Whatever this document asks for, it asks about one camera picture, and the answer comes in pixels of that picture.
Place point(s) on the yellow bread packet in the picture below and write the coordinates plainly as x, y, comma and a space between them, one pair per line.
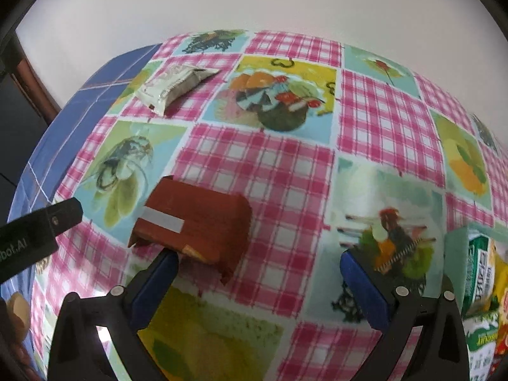
502, 274

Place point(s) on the green white snack packet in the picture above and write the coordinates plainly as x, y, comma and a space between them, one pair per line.
481, 270

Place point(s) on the dark green snack packet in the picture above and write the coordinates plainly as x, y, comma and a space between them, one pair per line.
482, 341

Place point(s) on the blue checked cloth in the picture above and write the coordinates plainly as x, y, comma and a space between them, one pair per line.
59, 139

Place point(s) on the person's left hand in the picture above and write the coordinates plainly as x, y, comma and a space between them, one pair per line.
18, 309

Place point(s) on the brown wooden post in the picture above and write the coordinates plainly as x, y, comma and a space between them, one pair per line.
35, 83

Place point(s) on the dark red snack box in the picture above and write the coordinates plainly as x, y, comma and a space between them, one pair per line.
206, 222

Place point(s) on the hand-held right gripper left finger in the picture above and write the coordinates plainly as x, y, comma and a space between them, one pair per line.
154, 285

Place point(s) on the dark cabinet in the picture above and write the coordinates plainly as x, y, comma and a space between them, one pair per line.
16, 135

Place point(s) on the orange red snack packet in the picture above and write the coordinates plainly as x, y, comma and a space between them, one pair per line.
504, 325

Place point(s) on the pink checked picture tablecloth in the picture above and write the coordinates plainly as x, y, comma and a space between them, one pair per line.
278, 158

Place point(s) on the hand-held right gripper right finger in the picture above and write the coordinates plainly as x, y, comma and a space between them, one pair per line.
365, 287

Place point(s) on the mint green tray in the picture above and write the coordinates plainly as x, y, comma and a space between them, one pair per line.
456, 254

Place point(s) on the white grey snack packet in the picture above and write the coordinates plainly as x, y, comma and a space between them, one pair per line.
170, 83

